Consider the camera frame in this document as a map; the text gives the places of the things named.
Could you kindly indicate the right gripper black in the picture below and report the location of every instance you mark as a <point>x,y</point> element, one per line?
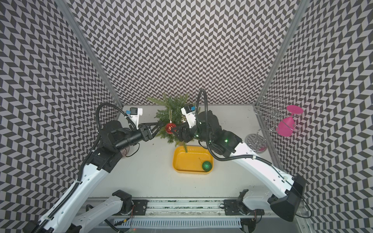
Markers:
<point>184,131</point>

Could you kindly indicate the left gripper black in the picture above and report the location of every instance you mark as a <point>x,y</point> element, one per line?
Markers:
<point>146,132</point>

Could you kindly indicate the red glitter ball ornament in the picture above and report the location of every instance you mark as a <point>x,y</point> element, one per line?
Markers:
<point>170,125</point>

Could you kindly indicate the green glitter ball ornament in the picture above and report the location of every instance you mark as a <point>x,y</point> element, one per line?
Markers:
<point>207,166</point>

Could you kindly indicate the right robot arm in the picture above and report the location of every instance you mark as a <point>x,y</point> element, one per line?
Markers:
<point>286,191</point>

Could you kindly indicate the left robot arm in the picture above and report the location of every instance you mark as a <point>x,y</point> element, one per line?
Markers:
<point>101,160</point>

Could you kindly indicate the small green christmas tree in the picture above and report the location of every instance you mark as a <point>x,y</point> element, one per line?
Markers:
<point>170,103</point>

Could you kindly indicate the yellow plastic tray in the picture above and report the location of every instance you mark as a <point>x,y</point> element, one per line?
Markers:
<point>190,161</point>

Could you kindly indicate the pink plastic wine glass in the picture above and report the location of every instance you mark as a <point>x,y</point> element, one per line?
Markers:
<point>287,126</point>

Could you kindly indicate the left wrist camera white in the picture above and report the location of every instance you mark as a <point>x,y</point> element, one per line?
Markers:
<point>134,114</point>

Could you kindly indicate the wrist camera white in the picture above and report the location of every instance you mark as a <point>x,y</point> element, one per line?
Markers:
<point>134,114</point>
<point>188,111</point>

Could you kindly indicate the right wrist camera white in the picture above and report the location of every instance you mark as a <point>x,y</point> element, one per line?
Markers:
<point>188,111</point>

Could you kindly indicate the aluminium front rail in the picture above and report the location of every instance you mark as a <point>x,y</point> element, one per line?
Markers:
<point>190,207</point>

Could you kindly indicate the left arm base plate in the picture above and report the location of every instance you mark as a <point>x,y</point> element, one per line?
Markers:
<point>139,207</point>

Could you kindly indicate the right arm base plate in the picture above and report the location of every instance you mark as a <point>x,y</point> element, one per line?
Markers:
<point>235,208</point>

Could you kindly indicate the white slotted cable duct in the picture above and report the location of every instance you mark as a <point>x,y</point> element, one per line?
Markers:
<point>178,223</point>

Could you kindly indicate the wire glass holder stand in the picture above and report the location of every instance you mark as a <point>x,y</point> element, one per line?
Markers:
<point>271,114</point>

